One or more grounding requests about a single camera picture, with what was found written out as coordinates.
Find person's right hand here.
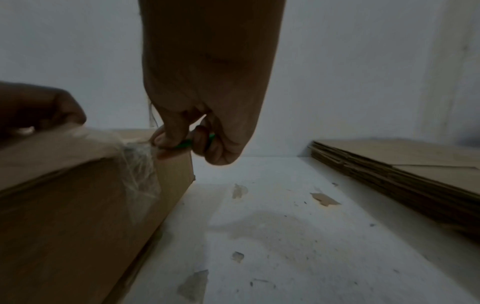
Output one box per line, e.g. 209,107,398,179
138,0,286,166

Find person's left hand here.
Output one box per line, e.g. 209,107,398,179
0,81,88,140

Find green handled knife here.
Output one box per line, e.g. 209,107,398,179
174,133,218,150

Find brown tape scrap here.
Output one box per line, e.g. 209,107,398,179
310,192,342,207

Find white table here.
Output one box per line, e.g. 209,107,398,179
123,156,480,304

